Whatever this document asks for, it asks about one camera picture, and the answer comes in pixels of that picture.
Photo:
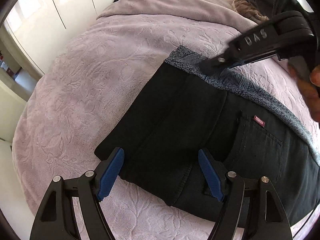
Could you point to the black pants with patterned trim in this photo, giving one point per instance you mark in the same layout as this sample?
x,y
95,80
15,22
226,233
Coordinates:
x,y
181,111

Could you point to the lilac embossed bed blanket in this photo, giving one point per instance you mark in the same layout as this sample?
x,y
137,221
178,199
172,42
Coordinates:
x,y
93,83

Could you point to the white wardrobe cabinet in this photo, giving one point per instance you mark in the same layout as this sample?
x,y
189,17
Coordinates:
x,y
41,28

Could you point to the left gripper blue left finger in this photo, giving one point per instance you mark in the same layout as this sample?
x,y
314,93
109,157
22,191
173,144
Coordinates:
x,y
107,172

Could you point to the person's right hand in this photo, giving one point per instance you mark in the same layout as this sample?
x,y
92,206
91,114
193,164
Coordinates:
x,y
308,91

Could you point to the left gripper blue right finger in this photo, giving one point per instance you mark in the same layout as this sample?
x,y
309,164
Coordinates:
x,y
214,173

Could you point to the brown striped plush blanket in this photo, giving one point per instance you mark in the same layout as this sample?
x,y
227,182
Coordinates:
x,y
245,9

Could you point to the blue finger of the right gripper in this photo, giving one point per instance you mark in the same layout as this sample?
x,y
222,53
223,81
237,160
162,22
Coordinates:
x,y
219,63

